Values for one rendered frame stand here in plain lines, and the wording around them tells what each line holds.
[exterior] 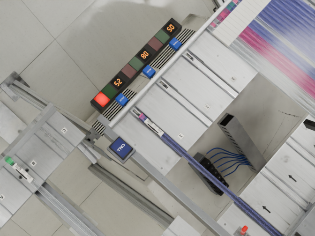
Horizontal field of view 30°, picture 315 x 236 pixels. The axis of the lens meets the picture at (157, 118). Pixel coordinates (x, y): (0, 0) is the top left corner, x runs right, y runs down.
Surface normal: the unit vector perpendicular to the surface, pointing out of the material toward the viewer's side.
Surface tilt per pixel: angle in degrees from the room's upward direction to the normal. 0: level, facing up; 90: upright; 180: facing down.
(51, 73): 0
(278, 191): 44
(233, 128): 0
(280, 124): 0
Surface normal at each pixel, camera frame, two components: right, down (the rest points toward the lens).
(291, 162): 0.03, -0.25
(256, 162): 0.54, 0.26
